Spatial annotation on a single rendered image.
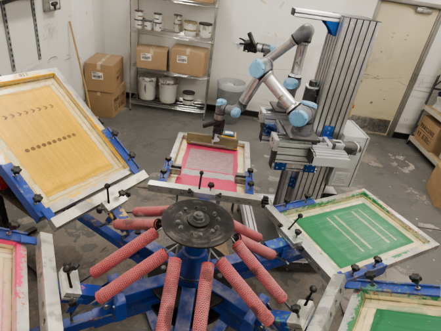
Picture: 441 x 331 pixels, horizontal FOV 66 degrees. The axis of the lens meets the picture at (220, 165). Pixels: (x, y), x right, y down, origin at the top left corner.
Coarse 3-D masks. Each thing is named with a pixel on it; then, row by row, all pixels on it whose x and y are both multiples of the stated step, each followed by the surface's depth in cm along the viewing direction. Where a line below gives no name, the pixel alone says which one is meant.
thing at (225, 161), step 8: (216, 152) 264; (224, 152) 266; (232, 152) 267; (216, 160) 253; (224, 160) 255; (232, 160) 256; (216, 168) 243; (224, 168) 245; (232, 168) 246; (216, 184) 226; (224, 184) 227; (232, 184) 229
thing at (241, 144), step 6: (180, 132) 278; (180, 138) 268; (186, 138) 276; (240, 144) 276; (246, 144) 274; (174, 150) 250; (246, 150) 265; (174, 156) 242; (246, 156) 257; (174, 162) 242; (246, 162) 249; (246, 168) 242
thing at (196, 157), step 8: (192, 144) 270; (192, 152) 258; (200, 152) 260; (208, 152) 262; (184, 160) 247; (192, 160) 248; (200, 160) 250; (208, 160) 251; (192, 168) 239; (200, 168) 240; (208, 168) 242; (184, 176) 229; (192, 176) 230; (184, 184) 221; (192, 184) 222
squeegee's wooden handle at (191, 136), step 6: (192, 132) 266; (192, 138) 266; (198, 138) 266; (204, 138) 266; (210, 138) 265; (222, 138) 265; (228, 138) 266; (222, 144) 267; (228, 144) 267; (234, 144) 267
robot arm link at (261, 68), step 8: (256, 64) 219; (264, 64) 219; (256, 72) 221; (264, 72) 219; (272, 72) 222; (264, 80) 222; (272, 80) 221; (272, 88) 222; (280, 88) 220; (280, 96) 221; (288, 96) 220; (288, 104) 220; (296, 104) 218; (288, 112) 221; (296, 112) 217; (304, 112) 217; (296, 120) 219; (304, 120) 217
